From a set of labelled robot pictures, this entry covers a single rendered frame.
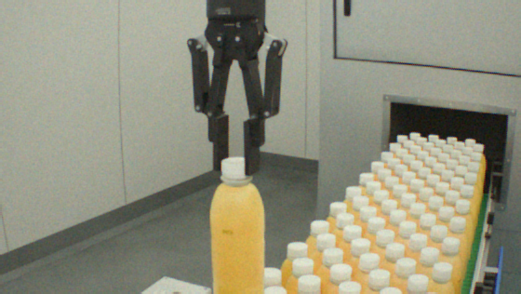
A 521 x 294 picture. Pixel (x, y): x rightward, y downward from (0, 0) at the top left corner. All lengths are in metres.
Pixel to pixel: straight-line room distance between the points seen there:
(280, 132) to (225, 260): 4.74
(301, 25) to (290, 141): 1.10
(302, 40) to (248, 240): 4.55
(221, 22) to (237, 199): 0.22
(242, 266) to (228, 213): 0.08
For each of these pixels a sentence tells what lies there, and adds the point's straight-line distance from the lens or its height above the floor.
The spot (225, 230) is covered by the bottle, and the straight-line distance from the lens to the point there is 0.75.
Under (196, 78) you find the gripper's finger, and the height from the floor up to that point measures 1.48.
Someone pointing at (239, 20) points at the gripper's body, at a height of 1.56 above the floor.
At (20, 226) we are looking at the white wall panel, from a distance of 3.64.
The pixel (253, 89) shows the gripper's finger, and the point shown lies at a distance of 0.71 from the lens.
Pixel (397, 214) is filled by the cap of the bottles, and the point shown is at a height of 1.12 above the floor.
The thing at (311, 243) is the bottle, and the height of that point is 1.08.
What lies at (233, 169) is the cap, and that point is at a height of 1.37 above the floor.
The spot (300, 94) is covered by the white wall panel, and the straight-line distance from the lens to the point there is 5.32.
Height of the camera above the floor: 1.58
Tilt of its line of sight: 14 degrees down
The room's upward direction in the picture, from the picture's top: straight up
